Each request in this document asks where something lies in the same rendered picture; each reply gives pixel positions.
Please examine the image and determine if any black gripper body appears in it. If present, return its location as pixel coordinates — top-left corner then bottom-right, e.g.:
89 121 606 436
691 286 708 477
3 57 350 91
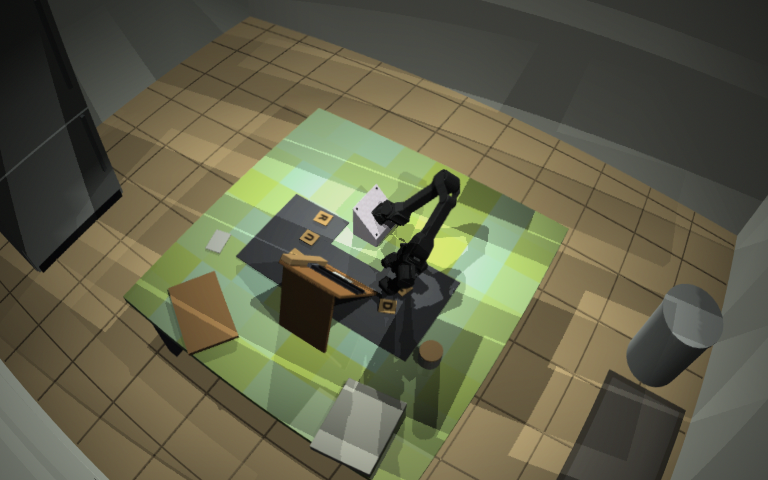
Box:
379 257 428 296

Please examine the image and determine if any tan flat board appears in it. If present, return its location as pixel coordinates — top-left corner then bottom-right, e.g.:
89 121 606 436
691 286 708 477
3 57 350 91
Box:
169 270 239 356

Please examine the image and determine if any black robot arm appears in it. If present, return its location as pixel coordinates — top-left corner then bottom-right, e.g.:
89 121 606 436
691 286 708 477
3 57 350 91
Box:
371 169 460 288

